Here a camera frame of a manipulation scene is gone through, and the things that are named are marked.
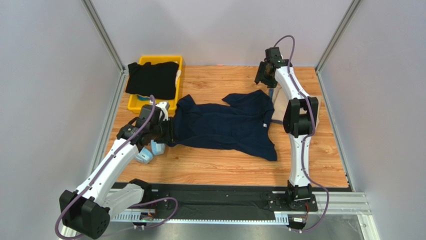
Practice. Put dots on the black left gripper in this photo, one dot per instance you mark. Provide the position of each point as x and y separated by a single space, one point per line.
171 135

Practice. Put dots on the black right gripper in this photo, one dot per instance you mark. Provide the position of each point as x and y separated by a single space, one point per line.
263 74

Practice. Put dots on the light blue headphones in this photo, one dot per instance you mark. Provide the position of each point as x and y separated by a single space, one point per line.
145 155

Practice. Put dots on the navy t shirt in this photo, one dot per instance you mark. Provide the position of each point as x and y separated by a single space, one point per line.
241 124

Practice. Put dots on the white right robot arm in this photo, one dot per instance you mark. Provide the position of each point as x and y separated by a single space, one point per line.
299 122

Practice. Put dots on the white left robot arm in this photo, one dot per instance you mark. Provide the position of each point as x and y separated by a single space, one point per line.
110 169

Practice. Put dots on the blue folded t shirt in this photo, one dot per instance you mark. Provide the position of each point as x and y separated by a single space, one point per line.
280 103

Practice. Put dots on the beige folded t shirt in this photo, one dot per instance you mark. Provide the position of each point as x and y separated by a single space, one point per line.
302 111

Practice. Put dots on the teal cloth in bin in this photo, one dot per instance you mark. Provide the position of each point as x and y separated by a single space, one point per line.
143 98

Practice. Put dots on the black t shirt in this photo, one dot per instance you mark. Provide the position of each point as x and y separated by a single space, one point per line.
158 80

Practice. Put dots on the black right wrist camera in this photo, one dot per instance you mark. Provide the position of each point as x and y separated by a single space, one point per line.
273 55

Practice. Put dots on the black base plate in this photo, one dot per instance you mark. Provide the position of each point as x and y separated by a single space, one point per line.
219 202

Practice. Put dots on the aluminium frame rail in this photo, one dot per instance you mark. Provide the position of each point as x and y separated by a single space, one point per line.
339 217

